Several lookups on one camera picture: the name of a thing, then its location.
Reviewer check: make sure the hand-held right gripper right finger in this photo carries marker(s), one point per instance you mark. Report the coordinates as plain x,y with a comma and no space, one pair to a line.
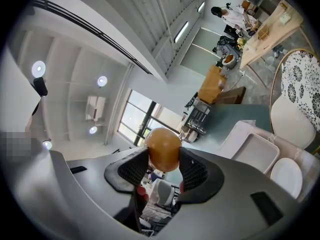
225,199

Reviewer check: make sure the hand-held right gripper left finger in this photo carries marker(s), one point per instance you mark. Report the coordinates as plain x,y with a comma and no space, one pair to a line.
95,196

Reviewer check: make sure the white round plate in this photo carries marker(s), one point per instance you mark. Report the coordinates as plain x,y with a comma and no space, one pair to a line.
286,177

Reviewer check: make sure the round brown food bun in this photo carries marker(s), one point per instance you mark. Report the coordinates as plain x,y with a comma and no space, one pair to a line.
163,150

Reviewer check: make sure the white rectangular tray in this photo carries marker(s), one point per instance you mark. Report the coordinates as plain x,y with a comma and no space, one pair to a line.
255,151

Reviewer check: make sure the grey office chair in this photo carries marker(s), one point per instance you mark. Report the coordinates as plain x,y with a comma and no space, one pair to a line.
163,192

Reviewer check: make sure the round ceiling lamp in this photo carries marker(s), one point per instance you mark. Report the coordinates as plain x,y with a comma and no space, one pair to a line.
102,81
47,144
93,129
38,69

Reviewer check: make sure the pale pink tablecloth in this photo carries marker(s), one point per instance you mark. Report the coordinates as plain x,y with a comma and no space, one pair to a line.
295,156

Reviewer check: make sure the teal floor mat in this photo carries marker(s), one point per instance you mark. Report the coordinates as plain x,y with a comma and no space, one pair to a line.
237,114

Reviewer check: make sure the white ceiling air conditioner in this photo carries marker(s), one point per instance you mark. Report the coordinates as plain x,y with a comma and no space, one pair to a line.
95,108

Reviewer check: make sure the black-framed window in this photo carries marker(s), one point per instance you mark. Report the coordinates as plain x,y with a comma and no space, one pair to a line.
140,119

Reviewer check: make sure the dark wooden crate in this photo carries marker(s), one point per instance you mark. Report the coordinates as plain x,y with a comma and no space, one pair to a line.
233,95

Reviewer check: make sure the floral gold-framed chair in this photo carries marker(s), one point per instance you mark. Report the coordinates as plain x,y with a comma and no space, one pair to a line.
297,109

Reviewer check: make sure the brown cardboard box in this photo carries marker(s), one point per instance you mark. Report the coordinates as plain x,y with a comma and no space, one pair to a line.
211,84

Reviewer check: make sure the black oval device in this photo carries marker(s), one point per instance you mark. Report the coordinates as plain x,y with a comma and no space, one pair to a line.
40,87

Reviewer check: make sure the round bin with orange contents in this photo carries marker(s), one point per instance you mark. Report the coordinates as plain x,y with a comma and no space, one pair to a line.
229,60

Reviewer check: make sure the black equipment stand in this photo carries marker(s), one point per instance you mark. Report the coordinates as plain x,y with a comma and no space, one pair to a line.
225,45

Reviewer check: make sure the long light wooden table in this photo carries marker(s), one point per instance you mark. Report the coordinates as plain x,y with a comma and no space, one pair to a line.
270,36

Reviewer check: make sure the long linear ceiling light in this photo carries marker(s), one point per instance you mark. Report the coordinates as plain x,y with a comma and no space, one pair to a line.
181,32

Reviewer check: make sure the small white box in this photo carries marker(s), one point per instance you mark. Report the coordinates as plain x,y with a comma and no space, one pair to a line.
285,18

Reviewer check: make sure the short linear ceiling light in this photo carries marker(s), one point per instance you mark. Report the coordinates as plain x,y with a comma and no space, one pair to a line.
201,6

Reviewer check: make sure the black ceiling track rail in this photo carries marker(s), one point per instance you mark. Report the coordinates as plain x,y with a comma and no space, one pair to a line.
95,30

